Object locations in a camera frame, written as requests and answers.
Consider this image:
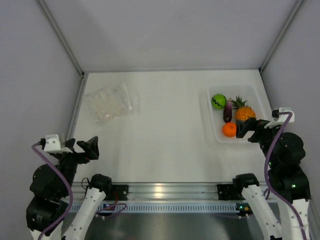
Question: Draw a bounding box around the right aluminium frame post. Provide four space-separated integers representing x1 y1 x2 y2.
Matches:
258 0 307 75

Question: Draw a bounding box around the aluminium mounting rail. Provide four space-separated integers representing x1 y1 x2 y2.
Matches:
72 181 278 202

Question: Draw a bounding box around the aluminium frame post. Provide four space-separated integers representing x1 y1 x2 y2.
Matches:
35 0 84 77
258 0 307 75

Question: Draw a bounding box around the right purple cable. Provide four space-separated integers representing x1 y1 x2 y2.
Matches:
264 112 308 240

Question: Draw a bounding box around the left aluminium frame post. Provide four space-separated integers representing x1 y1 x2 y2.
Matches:
35 0 84 77

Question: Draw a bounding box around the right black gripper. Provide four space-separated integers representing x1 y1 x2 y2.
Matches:
235 116 283 167

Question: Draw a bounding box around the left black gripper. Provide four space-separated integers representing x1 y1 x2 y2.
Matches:
54 136 98 198

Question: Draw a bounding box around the white plastic basket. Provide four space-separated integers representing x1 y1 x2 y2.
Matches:
207 84 271 144

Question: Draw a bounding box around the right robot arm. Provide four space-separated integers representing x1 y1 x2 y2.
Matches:
217 112 311 240

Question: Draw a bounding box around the clear polka dot zip bag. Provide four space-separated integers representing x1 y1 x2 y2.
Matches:
83 82 140 124

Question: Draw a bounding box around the orange fake fruit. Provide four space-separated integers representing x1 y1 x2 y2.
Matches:
222 122 237 138

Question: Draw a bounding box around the purple fake eggplant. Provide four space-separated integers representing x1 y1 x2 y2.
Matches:
223 98 233 123

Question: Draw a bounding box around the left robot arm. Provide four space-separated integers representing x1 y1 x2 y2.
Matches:
26 134 113 240

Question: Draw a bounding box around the slotted cable duct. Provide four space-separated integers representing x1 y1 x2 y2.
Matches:
67 201 251 214

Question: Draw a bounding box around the green fake watermelon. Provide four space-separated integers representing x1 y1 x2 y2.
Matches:
211 93 227 110

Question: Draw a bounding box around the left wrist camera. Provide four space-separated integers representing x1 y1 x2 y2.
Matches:
43 134 72 154

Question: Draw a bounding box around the fake pineapple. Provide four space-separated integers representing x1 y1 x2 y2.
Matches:
231 96 256 122

